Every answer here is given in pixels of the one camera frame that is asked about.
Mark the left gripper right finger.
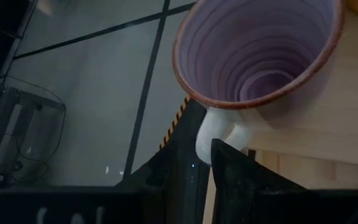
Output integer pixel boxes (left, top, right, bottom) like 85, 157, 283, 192
211, 138, 307, 224

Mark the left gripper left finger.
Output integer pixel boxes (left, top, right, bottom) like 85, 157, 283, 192
116, 142, 180, 224

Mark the smooth lilac mug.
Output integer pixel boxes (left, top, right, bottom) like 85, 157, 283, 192
172, 0, 346, 166

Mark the black ramp striped edge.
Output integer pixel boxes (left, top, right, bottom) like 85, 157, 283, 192
158, 96, 211, 224

